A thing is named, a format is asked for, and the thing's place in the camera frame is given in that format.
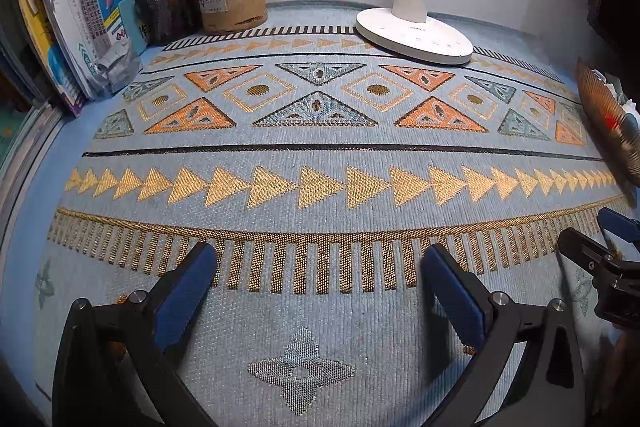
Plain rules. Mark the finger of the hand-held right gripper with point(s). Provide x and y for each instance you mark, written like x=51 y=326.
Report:
x=582 y=249
x=620 y=227

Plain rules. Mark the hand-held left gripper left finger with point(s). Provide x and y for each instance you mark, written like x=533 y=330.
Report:
x=185 y=292

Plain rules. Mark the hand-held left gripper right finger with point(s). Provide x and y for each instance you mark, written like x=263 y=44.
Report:
x=455 y=302

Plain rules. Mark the brown ribbed bowl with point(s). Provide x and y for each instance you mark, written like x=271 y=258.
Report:
x=600 y=147

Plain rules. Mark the person's right hand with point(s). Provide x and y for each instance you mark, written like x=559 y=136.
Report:
x=620 y=367

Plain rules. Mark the blue patterned woven mat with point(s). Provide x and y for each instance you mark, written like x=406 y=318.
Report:
x=320 y=207

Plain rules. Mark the crumpled silver packet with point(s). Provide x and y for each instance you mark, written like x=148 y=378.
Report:
x=117 y=69

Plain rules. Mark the black mesh pen holder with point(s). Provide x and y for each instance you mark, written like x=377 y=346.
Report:
x=167 y=14

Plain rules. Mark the row of books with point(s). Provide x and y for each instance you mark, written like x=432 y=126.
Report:
x=60 y=7

